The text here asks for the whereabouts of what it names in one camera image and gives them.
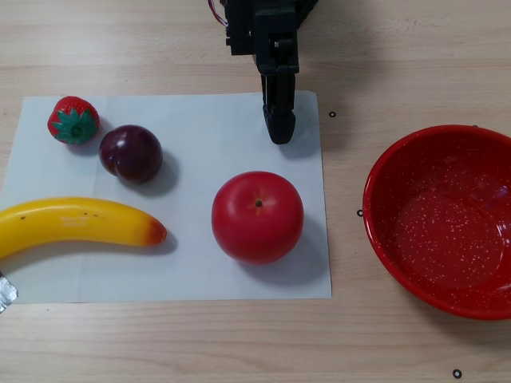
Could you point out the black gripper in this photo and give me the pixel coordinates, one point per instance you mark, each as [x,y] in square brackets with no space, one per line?
[278,89]

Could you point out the dark purple toy plum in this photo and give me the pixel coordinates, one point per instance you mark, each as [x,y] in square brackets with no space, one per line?
[131,153]

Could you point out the yellow toy banana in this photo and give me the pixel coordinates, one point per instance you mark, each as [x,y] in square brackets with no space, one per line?
[80,223]

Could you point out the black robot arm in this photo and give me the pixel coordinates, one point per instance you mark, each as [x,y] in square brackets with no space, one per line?
[239,32]

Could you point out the red speckled bowl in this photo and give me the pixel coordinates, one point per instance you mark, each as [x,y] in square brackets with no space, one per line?
[439,223]

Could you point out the white paper sheet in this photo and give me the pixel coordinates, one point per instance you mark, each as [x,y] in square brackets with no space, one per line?
[199,139]

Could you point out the red toy apple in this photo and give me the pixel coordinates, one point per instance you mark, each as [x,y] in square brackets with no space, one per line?
[257,223]

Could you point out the red toy strawberry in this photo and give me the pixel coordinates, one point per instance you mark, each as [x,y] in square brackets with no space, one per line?
[74,119]

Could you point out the grey duct tape piece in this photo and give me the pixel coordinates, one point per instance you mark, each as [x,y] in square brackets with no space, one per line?
[7,293]

